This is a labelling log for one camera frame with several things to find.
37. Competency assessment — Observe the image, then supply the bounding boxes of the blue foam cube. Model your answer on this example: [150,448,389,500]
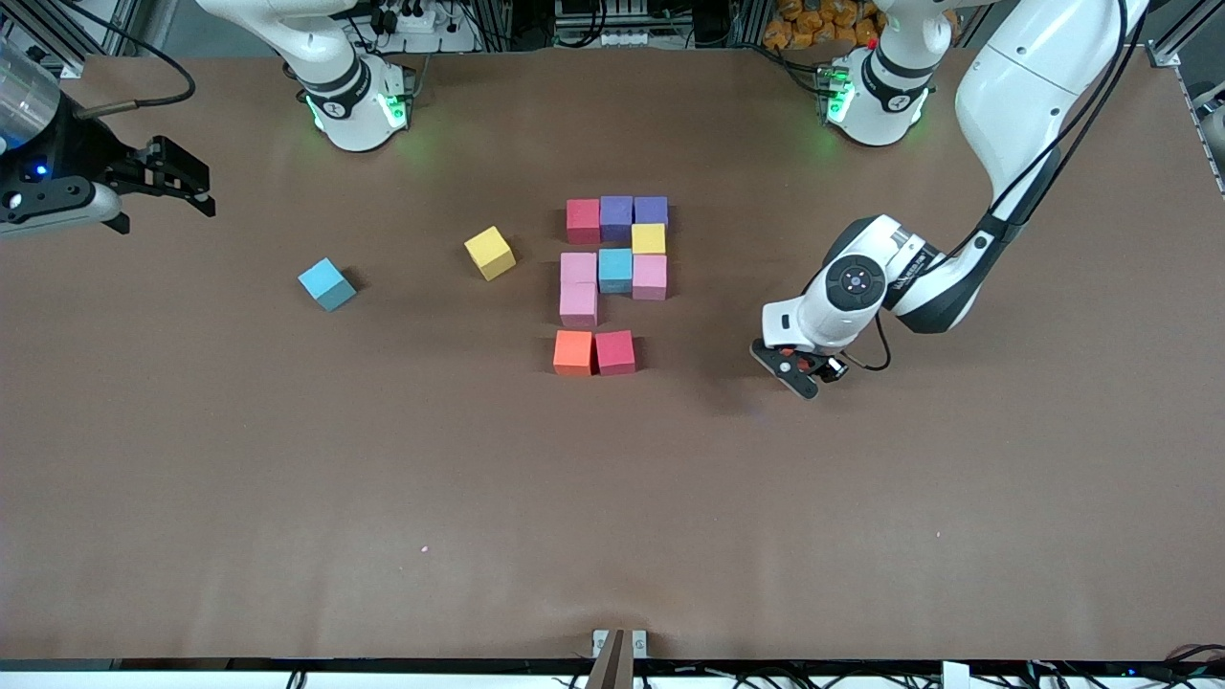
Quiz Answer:
[596,247,634,294]
[297,256,358,313]

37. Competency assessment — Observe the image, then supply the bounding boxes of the brown table cover sheet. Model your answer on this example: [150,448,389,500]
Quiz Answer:
[0,46,1225,663]

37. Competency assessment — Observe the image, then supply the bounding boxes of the bag of oranges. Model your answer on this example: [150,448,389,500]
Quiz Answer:
[763,0,886,51]

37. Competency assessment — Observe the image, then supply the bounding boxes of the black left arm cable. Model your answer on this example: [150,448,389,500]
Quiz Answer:
[842,0,1145,372]

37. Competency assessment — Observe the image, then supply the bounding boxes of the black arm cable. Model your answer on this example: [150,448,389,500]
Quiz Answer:
[57,0,198,121]
[842,0,1145,372]

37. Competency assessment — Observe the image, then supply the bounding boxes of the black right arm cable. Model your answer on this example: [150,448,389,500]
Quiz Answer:
[57,0,198,121]

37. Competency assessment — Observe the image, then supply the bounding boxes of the small metal bracket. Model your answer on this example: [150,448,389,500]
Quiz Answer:
[592,629,649,659]

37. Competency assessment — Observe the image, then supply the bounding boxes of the brown camera pole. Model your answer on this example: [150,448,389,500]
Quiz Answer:
[586,629,635,689]

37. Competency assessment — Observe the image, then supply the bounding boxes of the metal table edge rail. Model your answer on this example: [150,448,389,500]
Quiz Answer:
[1173,65,1225,197]

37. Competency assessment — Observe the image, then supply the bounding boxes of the black cable bundle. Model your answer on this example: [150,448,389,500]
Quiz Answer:
[1163,643,1225,685]

